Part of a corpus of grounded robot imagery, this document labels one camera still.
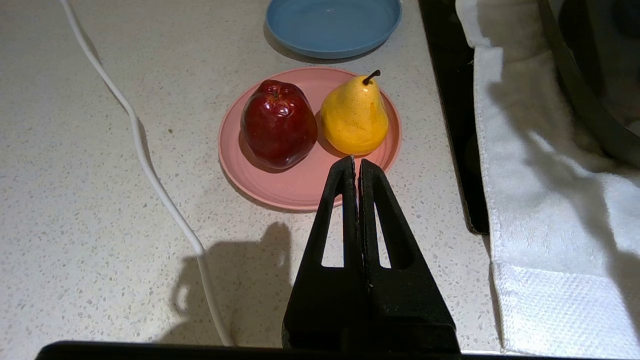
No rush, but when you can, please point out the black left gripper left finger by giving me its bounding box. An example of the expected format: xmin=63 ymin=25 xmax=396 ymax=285
xmin=282 ymin=156 xmax=373 ymax=351

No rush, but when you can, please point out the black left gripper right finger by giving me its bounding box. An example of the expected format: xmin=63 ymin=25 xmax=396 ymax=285
xmin=358 ymin=159 xmax=461 ymax=353

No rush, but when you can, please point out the dark grey rice cooker base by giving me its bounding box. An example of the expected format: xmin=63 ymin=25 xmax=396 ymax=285
xmin=537 ymin=0 xmax=640 ymax=168

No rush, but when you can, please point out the pink plate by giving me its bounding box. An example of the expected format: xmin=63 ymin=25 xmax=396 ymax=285
xmin=218 ymin=67 xmax=403 ymax=212

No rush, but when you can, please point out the white towel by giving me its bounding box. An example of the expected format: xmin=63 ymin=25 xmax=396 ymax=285
xmin=455 ymin=0 xmax=640 ymax=360

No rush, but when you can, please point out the red apple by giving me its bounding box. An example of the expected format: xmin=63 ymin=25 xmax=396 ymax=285
xmin=240 ymin=79 xmax=319 ymax=170

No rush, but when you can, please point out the yellow pear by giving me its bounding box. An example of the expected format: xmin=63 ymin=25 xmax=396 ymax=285
xmin=320 ymin=70 xmax=390 ymax=156

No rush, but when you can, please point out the black flat strip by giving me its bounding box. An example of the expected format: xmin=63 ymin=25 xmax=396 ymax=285
xmin=419 ymin=0 xmax=491 ymax=235

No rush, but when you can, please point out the blue plate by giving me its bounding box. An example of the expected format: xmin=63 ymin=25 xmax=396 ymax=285
xmin=265 ymin=0 xmax=403 ymax=60

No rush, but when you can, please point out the white cable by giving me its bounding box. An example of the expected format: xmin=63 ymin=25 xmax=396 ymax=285
xmin=59 ymin=0 xmax=235 ymax=347

